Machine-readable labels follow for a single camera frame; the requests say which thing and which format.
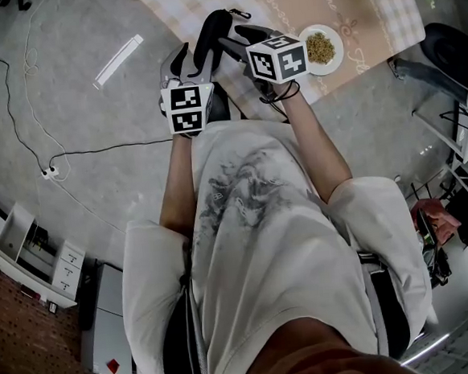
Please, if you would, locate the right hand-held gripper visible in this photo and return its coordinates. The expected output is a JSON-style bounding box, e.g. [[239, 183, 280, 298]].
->
[[216, 19, 311, 103]]

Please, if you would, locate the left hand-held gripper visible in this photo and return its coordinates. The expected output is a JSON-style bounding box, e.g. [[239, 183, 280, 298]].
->
[[154, 40, 223, 137]]

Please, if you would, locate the black glasses case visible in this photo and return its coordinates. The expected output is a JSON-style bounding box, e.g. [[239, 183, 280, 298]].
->
[[190, 6, 257, 76]]

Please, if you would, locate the person's left forearm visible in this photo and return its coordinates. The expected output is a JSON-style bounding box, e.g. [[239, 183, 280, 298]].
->
[[152, 132, 201, 240]]

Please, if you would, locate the person's right forearm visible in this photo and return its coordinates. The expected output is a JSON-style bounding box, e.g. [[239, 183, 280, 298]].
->
[[280, 76, 355, 207]]

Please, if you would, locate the beige checkered tablecloth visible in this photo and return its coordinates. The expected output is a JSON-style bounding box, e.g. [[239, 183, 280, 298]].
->
[[129, 0, 433, 129]]

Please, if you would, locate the white plate of seeds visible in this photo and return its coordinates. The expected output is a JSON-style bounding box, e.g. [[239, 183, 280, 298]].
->
[[298, 22, 346, 77]]

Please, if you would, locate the person's torso in white shirt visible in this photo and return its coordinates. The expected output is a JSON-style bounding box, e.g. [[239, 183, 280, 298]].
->
[[108, 105, 439, 374]]

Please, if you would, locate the black round chair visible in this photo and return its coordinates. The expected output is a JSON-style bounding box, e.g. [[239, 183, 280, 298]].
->
[[418, 20, 468, 96]]

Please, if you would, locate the white drawer cabinet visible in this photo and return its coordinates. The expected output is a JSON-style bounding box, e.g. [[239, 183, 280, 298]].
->
[[0, 197, 90, 314]]

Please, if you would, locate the grey box with red tag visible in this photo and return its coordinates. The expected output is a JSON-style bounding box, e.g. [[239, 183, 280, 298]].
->
[[73, 261, 133, 374]]

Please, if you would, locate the black cable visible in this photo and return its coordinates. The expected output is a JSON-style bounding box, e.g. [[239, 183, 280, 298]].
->
[[0, 46, 175, 178]]

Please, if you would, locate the white cable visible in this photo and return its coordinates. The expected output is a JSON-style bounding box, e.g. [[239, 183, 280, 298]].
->
[[17, 0, 125, 241]]

